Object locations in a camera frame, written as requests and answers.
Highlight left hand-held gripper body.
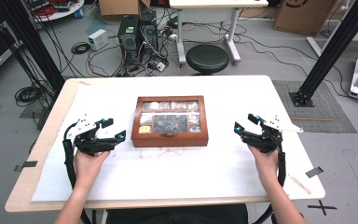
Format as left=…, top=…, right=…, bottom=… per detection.
left=65, top=115, right=119, bottom=157

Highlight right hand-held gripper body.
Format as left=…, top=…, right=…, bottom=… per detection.
left=241, top=114, right=304, bottom=154

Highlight wooden box with glass lid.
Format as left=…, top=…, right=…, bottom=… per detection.
left=131, top=94, right=210, bottom=148

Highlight person's right hand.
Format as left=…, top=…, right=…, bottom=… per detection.
left=247, top=144, right=281, bottom=182

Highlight person's left hand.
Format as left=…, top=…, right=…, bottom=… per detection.
left=73, top=149, right=112, bottom=189

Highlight flat wooden stick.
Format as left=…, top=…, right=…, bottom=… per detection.
left=286, top=173, right=312, bottom=196

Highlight black tape strip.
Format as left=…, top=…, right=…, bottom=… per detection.
left=305, top=166, right=324, bottom=179
left=13, top=160, right=38, bottom=173

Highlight white table cover sheet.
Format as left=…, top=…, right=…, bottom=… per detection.
left=31, top=81, right=296, bottom=203

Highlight grey floor mat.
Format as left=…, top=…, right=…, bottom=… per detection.
left=272, top=79, right=358, bottom=134

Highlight black round stool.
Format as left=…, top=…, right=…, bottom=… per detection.
left=186, top=43, right=230, bottom=76

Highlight small white device box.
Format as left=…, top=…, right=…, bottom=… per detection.
left=87, top=28, right=110, bottom=51

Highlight black computer tower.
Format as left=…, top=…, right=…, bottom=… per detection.
left=117, top=14, right=141, bottom=65
left=140, top=8, right=159, bottom=54

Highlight person's dark trousers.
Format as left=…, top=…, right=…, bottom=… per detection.
left=104, top=203, right=250, bottom=224

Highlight large cardboard box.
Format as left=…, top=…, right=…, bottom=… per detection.
left=272, top=0, right=340, bottom=37

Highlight round white table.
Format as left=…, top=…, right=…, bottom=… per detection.
left=27, top=0, right=85, bottom=23

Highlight white desk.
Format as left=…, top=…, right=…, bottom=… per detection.
left=169, top=0, right=270, bottom=67

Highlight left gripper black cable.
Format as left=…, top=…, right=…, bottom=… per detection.
left=62, top=121, right=92, bottom=224

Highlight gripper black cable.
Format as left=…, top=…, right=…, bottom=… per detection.
left=251, top=148, right=289, bottom=224
left=62, top=121, right=92, bottom=224

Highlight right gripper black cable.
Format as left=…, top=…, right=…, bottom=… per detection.
left=251, top=148, right=289, bottom=224

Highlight coiled black cable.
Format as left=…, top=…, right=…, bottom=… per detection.
left=14, top=85, right=46, bottom=107
left=70, top=41, right=92, bottom=56

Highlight black metal frame post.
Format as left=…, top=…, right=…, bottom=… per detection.
left=288, top=0, right=358, bottom=108
left=0, top=0, right=66, bottom=95

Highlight red cable coil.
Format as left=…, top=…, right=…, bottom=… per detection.
left=32, top=4, right=57, bottom=19

